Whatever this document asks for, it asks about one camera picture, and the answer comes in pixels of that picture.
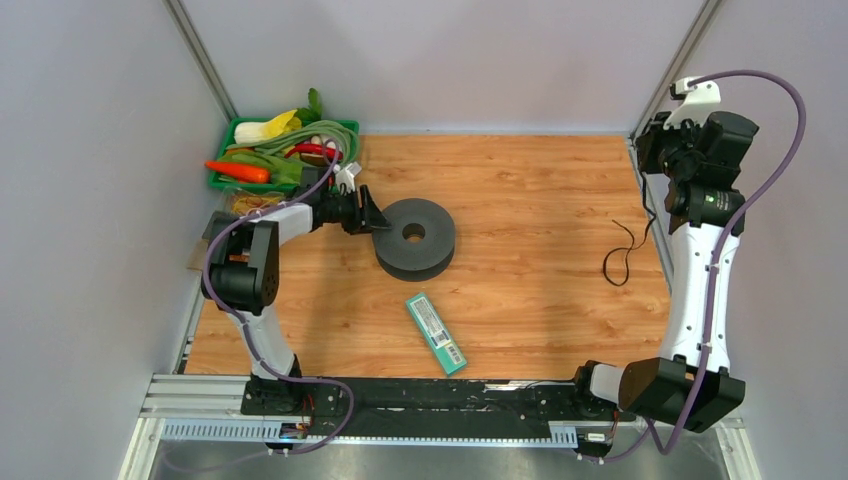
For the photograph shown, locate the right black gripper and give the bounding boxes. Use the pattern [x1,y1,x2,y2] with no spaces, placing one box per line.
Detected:
[636,110,703,181]

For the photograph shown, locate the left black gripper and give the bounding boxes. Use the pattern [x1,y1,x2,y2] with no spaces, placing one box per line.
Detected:
[322,186,394,237]

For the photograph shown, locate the dark grey cable spool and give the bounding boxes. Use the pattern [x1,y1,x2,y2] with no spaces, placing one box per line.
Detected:
[372,198,457,282]

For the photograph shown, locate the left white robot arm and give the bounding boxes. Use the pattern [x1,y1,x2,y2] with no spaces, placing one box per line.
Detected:
[202,167,392,415]

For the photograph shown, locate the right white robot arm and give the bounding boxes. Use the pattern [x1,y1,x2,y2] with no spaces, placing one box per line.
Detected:
[570,111,759,432]

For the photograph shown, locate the green toy long beans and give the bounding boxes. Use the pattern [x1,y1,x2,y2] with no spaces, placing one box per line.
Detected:
[225,120,362,165]

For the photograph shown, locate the red toy chili pepper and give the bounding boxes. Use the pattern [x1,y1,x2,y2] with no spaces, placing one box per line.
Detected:
[284,143,344,161]

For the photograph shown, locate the green toy leaf vegetable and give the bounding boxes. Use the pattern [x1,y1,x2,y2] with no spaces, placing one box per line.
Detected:
[219,150,307,185]

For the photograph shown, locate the orange toy carrot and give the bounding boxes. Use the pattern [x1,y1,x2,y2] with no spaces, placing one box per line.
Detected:
[204,161,272,184]

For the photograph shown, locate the teal rectangular box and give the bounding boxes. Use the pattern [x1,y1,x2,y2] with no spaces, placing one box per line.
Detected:
[405,293,467,377]

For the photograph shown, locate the toy napa cabbage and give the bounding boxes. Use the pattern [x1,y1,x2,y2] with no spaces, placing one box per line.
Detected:
[233,109,303,144]

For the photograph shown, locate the green plastic tray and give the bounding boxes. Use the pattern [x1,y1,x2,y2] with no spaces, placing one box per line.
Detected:
[208,117,360,193]

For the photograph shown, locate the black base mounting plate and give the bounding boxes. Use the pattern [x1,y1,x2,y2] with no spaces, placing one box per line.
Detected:
[240,377,620,440]

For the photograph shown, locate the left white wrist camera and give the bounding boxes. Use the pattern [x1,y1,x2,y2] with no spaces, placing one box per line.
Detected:
[333,161,362,195]

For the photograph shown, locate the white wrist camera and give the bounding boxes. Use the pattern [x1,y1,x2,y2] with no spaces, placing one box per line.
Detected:
[333,161,362,195]
[663,77,721,130]

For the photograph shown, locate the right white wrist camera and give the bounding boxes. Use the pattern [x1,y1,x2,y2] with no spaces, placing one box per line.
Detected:
[663,77,721,130]

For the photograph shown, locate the clear box of wires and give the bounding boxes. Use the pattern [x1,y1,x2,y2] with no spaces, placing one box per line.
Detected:
[221,188,286,216]

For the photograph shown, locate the aluminium frame rail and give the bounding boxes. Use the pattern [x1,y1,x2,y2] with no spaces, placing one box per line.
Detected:
[120,375,762,479]

